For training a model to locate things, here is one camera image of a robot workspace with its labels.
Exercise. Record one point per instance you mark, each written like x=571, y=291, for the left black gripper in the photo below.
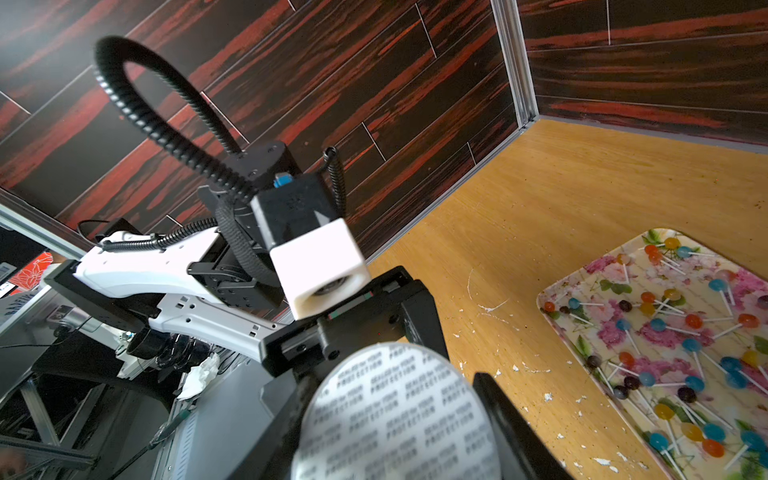
x=392, y=306

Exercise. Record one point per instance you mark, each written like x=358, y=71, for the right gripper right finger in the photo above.
x=521, y=452

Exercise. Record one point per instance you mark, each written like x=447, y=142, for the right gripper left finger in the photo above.
x=287, y=400

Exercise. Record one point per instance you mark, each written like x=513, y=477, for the white-lidded candy jar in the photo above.
x=396, y=411

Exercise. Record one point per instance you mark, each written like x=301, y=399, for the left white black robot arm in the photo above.
x=239, y=181

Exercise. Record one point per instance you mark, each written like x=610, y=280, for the floral pink rectangular tray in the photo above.
x=676, y=335

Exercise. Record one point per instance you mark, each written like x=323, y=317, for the metal front rail frame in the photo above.
x=120, y=420

